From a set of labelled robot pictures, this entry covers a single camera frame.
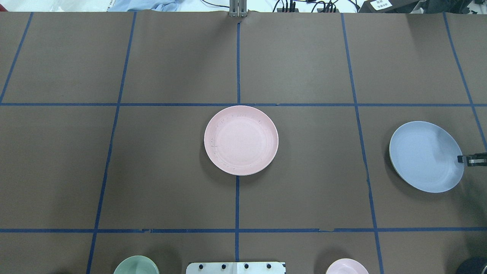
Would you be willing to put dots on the green bowl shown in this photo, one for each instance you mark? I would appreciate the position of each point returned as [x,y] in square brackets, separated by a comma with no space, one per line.
[137,264]

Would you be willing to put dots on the blue cloth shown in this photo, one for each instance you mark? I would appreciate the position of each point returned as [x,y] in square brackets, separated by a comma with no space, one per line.
[140,5]

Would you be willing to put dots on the pink bowl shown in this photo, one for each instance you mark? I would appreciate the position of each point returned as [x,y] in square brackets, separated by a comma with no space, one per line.
[346,266]

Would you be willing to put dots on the black box with label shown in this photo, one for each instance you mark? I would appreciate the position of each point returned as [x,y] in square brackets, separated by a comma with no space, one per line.
[393,6]

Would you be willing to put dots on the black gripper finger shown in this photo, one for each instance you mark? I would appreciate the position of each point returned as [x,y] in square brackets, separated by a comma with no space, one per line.
[473,160]

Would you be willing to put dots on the grey camera pole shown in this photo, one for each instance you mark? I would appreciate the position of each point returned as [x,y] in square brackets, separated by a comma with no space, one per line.
[238,8]

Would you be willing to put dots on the dark blue pot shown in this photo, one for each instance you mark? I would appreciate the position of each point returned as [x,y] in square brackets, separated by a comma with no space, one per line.
[474,265]

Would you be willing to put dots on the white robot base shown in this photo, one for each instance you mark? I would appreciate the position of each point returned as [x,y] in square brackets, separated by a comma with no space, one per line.
[258,267]

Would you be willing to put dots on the blue plate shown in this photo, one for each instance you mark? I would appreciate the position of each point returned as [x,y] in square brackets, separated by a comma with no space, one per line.
[424,155]

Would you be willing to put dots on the pink plate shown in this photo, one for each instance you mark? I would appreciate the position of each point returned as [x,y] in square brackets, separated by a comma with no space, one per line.
[241,140]

